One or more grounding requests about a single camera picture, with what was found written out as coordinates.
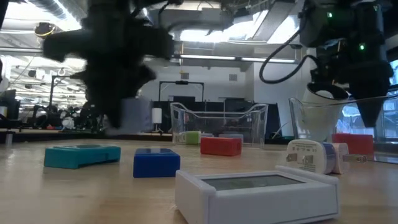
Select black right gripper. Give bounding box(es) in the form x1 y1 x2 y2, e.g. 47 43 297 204
310 32 394 128

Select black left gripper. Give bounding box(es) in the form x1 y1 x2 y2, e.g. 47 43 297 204
43 18 174 128

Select red rectangular box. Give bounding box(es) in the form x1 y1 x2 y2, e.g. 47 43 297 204
200 136 243 157
331 133 374 156

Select teal rectangular device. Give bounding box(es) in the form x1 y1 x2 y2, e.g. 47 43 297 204
43 144 122 170

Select green wall charger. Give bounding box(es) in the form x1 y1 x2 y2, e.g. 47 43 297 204
182 131 202 146

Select white cylinder lamp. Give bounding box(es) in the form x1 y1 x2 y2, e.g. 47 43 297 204
151 107 164 133

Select black background robot arms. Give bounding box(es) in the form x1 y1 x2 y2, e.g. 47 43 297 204
30 104 105 131

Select clear plastic bin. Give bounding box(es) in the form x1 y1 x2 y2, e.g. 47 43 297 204
170 101 269 147
288 92 398 164

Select blue rectangular box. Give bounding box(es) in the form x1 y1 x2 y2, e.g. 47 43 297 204
132 147 182 179

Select ceiling light strip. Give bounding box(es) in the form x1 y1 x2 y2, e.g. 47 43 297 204
179 54 237 61
240 56 296 63

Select white digital display device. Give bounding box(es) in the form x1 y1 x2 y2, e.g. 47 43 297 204
174 165 341 224

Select pink wall charger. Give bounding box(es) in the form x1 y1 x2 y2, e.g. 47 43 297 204
331 142 368 174

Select black gantry frame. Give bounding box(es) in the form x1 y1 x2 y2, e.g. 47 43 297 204
158 80 205 103

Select black stand frame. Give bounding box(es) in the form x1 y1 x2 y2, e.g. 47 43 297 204
49 73 90 108

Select purple wall charger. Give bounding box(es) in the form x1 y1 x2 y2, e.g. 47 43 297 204
285 139 337 175

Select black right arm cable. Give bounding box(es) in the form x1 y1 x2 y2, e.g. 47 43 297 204
259 17 320 85

